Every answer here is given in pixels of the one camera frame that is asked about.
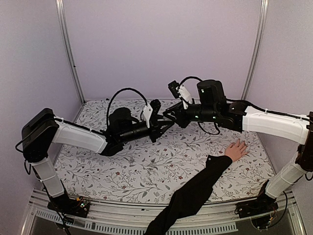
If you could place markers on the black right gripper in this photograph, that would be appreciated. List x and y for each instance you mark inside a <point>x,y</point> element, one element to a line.
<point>180,120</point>

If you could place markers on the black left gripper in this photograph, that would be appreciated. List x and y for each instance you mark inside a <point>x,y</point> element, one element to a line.
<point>156,127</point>

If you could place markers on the black sleeved forearm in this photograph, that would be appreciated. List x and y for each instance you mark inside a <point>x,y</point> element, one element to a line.
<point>187,200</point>

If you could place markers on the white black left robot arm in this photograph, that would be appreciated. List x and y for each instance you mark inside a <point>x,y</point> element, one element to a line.
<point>46,128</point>

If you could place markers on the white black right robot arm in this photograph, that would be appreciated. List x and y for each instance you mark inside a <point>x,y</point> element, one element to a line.
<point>241,115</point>

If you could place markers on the person's bare hand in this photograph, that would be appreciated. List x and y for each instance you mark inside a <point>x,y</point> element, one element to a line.
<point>236,150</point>

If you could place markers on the floral patterned table mat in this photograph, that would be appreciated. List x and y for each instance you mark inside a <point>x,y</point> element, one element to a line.
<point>146,172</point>

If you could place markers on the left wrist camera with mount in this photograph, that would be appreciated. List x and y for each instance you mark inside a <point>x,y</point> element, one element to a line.
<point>149,110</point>

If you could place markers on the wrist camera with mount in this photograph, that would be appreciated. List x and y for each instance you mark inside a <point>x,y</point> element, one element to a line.
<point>149,110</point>
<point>179,91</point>

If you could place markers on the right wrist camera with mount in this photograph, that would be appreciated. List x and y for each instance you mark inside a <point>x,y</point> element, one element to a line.
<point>179,91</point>

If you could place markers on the aluminium front rail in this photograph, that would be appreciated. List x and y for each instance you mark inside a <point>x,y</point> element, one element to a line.
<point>114,218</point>

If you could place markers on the right aluminium frame post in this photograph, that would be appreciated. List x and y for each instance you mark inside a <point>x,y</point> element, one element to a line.
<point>257,45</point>

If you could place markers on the aluminium frame post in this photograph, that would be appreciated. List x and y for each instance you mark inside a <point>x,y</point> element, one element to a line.
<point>257,45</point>
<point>65,35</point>

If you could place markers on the left aluminium frame post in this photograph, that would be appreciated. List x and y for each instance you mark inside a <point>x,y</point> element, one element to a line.
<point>65,35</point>

